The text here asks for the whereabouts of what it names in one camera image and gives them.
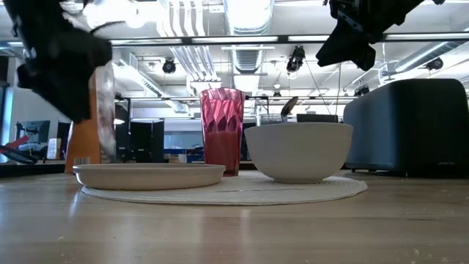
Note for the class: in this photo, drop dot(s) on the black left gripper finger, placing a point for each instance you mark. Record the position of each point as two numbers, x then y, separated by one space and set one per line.
62 91

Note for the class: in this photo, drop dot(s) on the black computer monitor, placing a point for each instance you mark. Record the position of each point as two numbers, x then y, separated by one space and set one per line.
64 139
317 118
34 130

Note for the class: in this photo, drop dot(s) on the black office partition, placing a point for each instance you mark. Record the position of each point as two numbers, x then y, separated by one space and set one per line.
148 141

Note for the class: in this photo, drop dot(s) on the white ceramic bowl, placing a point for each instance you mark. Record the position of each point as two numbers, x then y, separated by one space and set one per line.
298 154

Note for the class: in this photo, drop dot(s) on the black overhead frame bar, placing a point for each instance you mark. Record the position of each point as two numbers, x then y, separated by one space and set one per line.
234 40

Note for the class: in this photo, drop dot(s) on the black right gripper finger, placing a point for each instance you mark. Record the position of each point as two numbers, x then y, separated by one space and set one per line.
367 56
339 47

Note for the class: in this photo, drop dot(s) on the black metal rack frame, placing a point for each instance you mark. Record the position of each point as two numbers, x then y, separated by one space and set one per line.
256 97

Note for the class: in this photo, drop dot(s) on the black curved bar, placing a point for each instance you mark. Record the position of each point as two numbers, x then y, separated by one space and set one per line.
18 155

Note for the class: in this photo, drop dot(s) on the black ceiling spotlight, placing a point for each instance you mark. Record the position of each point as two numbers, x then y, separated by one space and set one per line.
296 58
435 64
169 66
362 90

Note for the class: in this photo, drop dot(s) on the white shallow plate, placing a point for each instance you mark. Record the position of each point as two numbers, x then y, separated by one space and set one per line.
146 177

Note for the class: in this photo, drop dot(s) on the white cup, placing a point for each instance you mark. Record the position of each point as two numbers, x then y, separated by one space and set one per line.
182 158

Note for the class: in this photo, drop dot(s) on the black table edge rail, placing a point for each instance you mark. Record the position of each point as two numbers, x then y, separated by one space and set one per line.
36 168

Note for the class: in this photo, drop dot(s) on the orange cereal box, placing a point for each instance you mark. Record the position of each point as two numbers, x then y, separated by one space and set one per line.
86 146

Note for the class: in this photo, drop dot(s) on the white round woven placemat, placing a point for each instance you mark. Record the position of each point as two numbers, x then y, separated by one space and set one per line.
249 192

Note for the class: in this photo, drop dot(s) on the pink faceted tumbler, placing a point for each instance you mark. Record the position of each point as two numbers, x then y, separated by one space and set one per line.
221 146

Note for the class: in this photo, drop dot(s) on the dark grey toaster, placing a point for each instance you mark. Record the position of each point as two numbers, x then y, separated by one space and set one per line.
403 128

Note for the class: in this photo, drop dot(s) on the silver ventilation duct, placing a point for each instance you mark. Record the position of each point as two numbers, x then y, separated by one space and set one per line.
249 58

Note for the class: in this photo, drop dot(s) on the white ceiling pipes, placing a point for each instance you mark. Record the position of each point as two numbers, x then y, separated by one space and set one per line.
199 69

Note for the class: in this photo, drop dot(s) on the red bar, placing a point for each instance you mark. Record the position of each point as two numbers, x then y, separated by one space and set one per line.
14 143

